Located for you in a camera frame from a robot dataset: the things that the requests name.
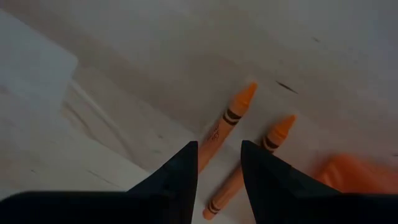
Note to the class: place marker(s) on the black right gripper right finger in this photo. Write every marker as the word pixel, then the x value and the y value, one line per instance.
pixel 311 208

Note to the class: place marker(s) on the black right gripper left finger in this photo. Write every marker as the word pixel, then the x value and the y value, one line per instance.
pixel 124 208

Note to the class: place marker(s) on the orange crayon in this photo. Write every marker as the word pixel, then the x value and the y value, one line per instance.
pixel 227 193
pixel 230 118

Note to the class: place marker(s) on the orange plastic basket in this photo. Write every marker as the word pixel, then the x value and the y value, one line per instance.
pixel 357 174

